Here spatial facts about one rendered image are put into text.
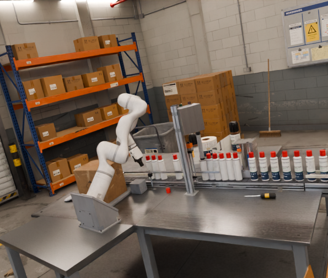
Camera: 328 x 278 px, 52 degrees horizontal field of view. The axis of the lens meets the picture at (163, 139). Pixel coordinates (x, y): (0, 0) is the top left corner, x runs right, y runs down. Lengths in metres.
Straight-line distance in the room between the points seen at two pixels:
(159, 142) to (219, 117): 1.48
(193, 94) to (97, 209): 4.25
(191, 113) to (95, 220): 0.96
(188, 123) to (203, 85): 3.71
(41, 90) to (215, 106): 2.99
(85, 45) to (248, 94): 3.42
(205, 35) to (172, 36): 0.93
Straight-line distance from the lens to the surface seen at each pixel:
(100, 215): 2.25
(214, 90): 5.95
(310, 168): 2.34
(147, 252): 2.37
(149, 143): 5.05
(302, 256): 1.94
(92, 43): 6.73
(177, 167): 2.67
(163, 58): 8.43
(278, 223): 2.02
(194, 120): 2.37
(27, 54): 5.99
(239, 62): 7.29
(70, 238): 2.36
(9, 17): 6.90
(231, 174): 2.50
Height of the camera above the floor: 1.81
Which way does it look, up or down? 13 degrees down
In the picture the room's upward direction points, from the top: 12 degrees counter-clockwise
